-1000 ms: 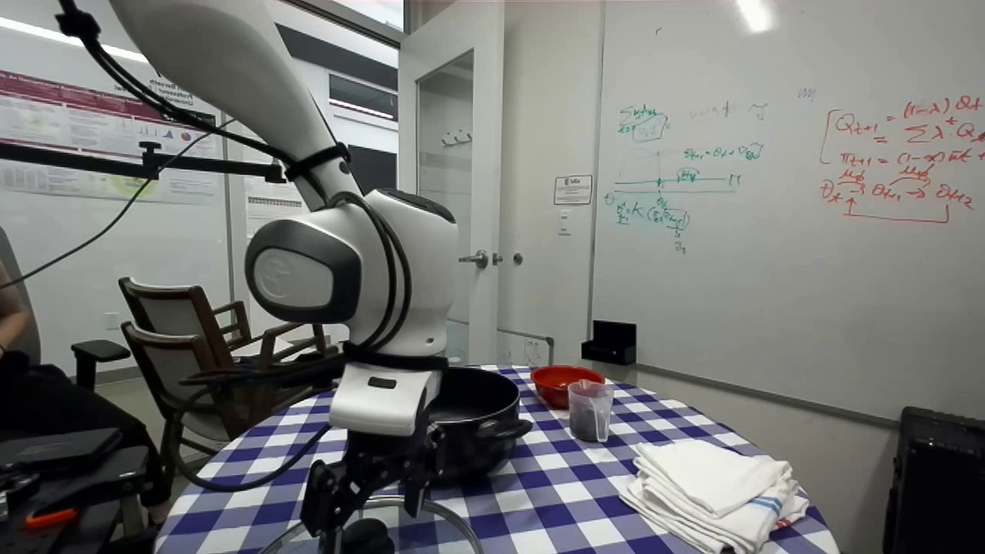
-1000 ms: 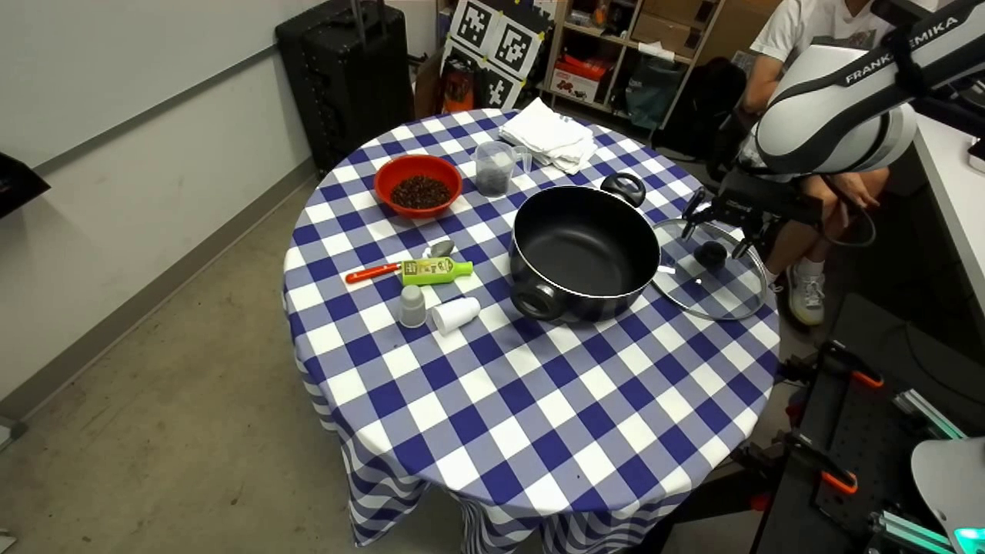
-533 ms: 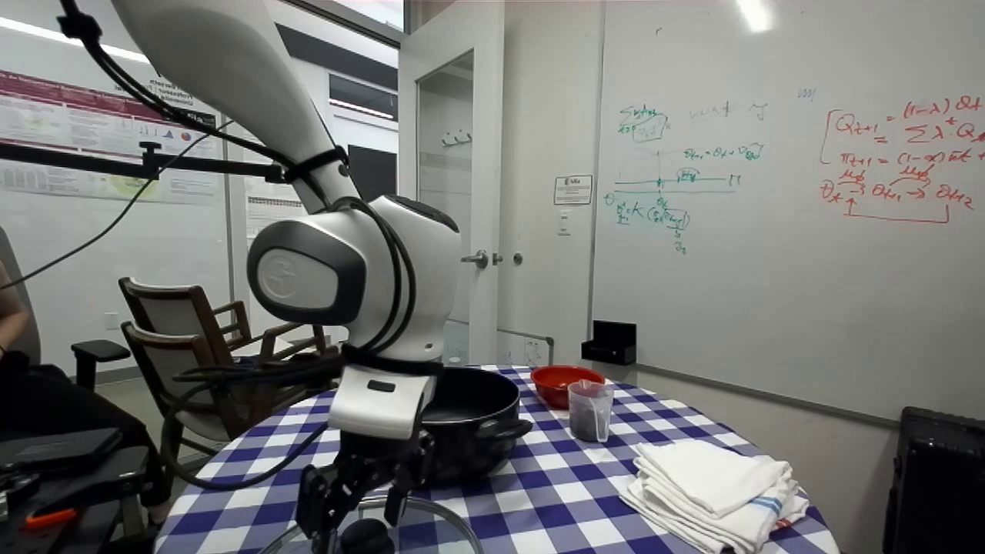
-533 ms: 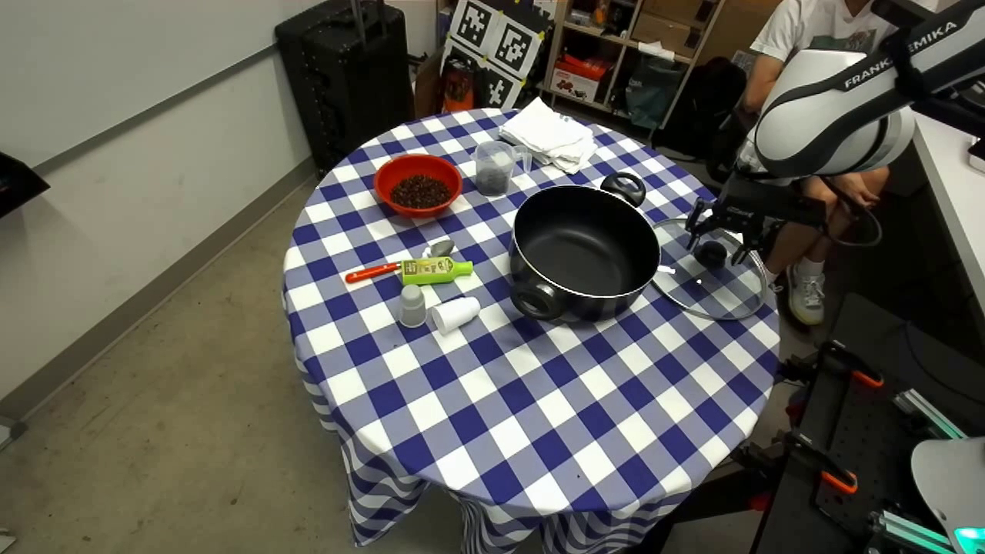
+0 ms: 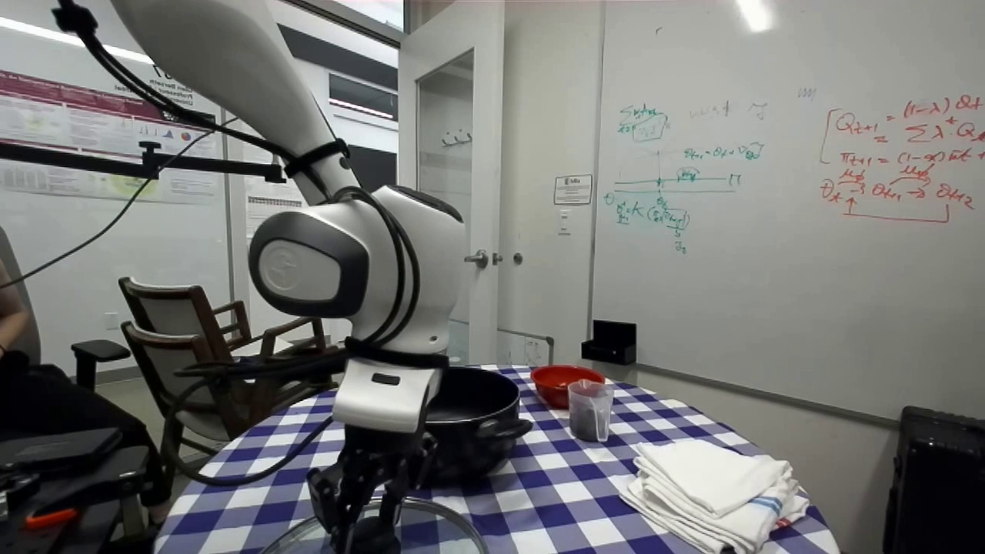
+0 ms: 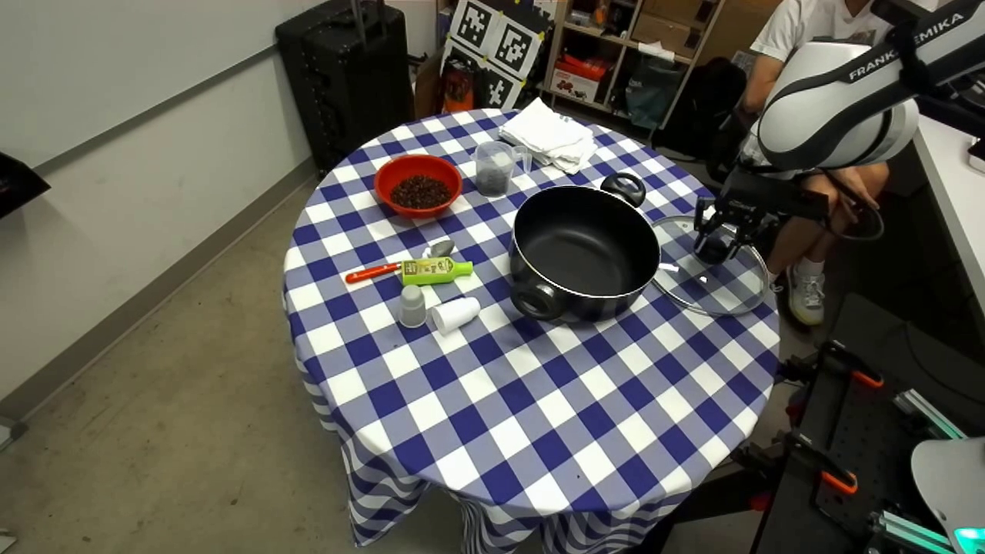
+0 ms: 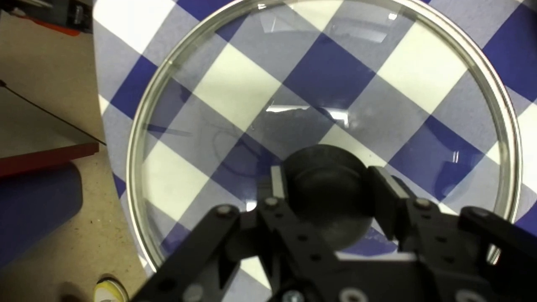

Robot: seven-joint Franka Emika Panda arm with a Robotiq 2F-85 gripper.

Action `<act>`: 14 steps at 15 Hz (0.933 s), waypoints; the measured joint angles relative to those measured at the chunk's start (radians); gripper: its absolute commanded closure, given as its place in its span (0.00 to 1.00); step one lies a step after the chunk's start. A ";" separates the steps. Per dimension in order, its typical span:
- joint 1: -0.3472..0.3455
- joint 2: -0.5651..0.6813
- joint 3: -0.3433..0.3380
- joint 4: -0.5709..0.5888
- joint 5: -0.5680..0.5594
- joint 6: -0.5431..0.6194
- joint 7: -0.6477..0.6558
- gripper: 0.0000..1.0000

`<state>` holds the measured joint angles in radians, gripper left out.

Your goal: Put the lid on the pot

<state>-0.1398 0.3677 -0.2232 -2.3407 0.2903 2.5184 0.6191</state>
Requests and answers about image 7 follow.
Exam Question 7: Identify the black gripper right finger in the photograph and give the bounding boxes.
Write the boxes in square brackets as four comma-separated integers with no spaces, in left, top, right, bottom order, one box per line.
[368,164,537,302]

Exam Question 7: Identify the blue white checkered tablecloth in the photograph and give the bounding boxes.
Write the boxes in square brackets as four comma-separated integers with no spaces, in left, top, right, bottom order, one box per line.
[91,0,537,302]

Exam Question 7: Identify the white sneaker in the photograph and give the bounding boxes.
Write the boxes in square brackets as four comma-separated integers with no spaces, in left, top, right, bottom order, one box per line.
[93,275,132,302]

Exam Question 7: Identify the glass lid black knob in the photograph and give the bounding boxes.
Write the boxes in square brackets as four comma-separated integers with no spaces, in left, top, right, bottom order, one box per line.
[125,0,524,276]

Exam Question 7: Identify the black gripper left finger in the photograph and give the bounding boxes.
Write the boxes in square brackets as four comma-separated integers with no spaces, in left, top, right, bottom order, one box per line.
[133,164,338,302]

